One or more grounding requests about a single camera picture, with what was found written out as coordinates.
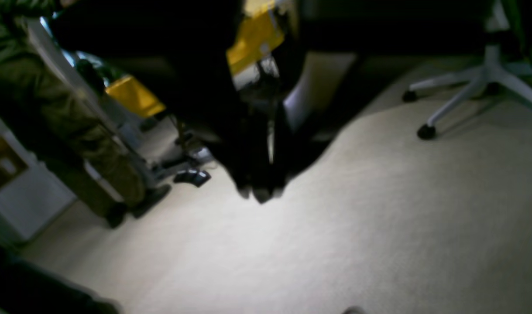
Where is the white cabinet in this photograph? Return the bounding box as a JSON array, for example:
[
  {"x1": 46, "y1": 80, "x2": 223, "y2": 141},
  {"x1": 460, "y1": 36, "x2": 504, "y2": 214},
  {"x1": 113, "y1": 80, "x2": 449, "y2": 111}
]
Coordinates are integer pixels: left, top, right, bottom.
[{"x1": 0, "y1": 120, "x2": 76, "y2": 244}]

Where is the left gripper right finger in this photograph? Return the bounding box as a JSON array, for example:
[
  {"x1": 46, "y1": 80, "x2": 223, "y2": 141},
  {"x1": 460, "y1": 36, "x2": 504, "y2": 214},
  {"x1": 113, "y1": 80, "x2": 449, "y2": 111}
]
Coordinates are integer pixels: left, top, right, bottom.
[{"x1": 272, "y1": 0, "x2": 498, "y2": 197}]

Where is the office chair base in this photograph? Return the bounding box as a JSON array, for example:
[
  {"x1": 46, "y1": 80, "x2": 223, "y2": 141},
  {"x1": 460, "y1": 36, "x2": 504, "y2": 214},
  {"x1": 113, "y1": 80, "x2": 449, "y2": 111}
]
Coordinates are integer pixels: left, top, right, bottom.
[{"x1": 403, "y1": 0, "x2": 532, "y2": 140}]

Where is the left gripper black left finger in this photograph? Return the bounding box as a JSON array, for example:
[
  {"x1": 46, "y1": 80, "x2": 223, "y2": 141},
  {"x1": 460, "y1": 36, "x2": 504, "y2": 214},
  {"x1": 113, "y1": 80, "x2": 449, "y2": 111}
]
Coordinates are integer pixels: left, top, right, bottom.
[{"x1": 49, "y1": 0, "x2": 271, "y2": 203}]

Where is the person in background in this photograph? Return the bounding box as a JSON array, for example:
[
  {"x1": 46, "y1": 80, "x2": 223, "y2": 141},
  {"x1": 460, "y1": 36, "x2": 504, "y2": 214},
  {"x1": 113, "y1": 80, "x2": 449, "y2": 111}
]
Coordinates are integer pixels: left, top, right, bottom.
[{"x1": 0, "y1": 0, "x2": 171, "y2": 229}]

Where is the yellow bag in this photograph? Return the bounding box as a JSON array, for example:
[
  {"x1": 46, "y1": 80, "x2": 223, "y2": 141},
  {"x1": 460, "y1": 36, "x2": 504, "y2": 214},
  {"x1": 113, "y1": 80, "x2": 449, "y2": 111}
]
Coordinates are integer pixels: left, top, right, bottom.
[{"x1": 106, "y1": 75, "x2": 165, "y2": 119}]

